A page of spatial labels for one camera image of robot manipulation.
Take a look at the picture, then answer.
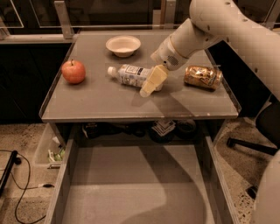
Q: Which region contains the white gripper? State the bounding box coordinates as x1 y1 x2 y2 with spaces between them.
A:
140 37 188 97

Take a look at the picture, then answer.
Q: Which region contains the dark clutter under table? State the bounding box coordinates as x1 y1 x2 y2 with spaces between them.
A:
82 119 198 144

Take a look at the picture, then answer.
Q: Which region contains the black floor cable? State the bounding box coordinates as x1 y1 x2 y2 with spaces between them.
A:
0 150 55 224

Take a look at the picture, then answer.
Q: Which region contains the red apple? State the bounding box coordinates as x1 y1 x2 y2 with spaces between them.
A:
61 59 86 84

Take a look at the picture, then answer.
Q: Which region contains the clear plastic storage bin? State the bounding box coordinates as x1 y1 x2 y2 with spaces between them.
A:
33 124 66 169

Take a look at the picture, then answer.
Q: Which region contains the grey cabinet table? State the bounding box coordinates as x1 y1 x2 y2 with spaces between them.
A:
38 28 242 147

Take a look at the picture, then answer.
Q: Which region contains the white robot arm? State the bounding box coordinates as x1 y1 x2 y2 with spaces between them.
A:
140 0 280 224

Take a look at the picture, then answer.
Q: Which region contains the crushed gold drink can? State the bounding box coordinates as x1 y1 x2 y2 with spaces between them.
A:
184 66 223 91

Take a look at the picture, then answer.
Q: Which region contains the black office chair base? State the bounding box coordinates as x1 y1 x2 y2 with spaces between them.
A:
225 99 280 200

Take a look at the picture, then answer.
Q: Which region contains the clear plastic water bottle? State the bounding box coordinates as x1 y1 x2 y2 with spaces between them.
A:
108 64 163 91

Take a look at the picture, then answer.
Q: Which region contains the white paper bowl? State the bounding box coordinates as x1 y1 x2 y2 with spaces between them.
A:
106 36 141 58

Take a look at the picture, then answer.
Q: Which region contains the metal railing post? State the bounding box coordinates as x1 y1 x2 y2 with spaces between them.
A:
54 0 74 39

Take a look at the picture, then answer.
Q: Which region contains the black bar on floor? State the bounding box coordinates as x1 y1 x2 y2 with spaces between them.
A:
0 150 21 197

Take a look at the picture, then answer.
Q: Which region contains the grey open top drawer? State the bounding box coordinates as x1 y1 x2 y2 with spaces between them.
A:
44 137 239 224

